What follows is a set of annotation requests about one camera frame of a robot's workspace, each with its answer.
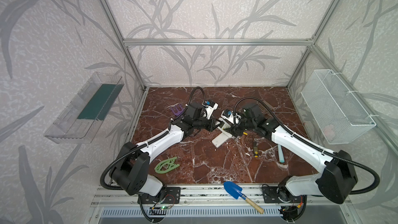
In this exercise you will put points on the clear plastic wall bin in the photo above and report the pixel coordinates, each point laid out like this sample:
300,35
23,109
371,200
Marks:
84,115

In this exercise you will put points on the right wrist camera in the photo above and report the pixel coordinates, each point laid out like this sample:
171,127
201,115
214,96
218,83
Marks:
228,113

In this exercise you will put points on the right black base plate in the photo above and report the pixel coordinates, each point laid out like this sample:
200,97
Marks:
275,194

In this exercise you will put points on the white remote control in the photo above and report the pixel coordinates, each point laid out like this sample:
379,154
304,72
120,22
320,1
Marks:
225,123
221,139

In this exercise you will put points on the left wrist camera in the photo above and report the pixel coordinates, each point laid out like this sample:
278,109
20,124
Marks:
209,107

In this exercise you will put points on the black yellow screwdriver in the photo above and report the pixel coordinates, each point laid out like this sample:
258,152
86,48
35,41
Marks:
255,149

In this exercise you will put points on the light blue spatula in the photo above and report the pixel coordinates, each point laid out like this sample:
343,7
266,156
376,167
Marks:
281,154

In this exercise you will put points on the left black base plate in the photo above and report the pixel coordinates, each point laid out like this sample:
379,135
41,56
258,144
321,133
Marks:
167,195

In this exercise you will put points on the blue shovel wooden handle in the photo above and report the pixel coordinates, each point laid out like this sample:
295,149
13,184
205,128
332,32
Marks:
235,191

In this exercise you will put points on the purple toy garden fork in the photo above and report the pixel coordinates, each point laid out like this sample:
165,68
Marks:
177,109

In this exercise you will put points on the white wire basket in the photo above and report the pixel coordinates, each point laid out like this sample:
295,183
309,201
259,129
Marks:
337,111

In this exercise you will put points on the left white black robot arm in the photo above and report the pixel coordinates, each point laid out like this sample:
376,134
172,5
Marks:
130,170

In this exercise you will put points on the aluminium front rail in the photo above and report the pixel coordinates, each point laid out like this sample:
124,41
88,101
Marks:
191,195

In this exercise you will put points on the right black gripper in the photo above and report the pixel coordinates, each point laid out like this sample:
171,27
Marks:
231,130

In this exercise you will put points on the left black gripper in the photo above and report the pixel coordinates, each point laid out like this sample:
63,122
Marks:
210,124

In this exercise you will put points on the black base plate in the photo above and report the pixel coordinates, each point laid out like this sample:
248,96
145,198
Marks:
167,195
275,194

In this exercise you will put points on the green plastic hanger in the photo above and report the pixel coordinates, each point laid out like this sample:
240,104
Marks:
166,166

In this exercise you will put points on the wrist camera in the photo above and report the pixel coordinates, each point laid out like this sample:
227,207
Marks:
228,113
209,107

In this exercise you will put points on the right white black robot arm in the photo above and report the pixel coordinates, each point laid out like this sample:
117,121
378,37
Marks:
336,174

